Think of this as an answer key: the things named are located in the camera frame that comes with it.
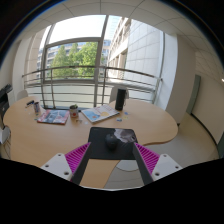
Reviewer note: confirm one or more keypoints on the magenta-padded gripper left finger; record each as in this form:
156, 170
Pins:
60, 166

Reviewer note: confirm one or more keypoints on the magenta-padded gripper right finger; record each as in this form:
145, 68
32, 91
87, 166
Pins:
163, 166

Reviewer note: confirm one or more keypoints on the black computer mouse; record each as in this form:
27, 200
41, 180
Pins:
111, 141

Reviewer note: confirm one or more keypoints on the black mouse pad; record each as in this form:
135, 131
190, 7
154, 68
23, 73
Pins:
100, 146

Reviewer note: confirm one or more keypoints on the red and blue magazine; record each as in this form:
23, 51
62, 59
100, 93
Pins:
53, 117

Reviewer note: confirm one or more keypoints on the printed cup with plant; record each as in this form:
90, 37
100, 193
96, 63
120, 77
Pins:
74, 112

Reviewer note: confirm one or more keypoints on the round yellow sticker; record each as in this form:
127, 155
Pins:
125, 117

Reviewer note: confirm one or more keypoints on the white chair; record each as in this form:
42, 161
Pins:
4, 135
22, 94
114, 93

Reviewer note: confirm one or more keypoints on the round blue sticker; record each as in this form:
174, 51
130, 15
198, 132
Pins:
126, 113
119, 119

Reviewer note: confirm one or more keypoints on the white printed booklet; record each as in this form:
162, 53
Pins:
100, 113

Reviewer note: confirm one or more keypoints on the dark marker pen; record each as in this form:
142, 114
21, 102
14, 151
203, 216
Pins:
30, 103

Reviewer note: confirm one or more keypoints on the black cylindrical bottle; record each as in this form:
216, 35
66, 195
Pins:
120, 99

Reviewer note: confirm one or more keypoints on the black printer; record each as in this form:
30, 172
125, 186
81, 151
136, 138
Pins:
4, 103

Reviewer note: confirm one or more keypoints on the metal balcony railing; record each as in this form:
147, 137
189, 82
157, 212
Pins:
73, 81

